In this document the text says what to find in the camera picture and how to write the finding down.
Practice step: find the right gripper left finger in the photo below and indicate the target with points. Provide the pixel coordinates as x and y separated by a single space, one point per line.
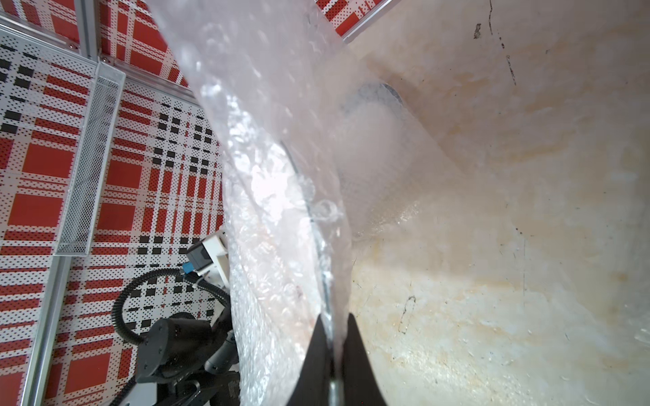
312 387

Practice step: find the white wire mesh basket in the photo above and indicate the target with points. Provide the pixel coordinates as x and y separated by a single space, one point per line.
82 202

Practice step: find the orange pattern dinner plate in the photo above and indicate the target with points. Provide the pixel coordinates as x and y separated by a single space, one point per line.
273 257

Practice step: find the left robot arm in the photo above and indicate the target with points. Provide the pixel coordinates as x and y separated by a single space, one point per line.
189 360

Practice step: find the bubble wrap of orange plate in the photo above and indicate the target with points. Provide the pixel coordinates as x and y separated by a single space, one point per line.
318 153

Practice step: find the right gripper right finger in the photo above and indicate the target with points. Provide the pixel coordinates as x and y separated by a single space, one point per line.
360 385

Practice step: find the grey rimmed plate rear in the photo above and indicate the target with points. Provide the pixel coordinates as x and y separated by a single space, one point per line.
374 92

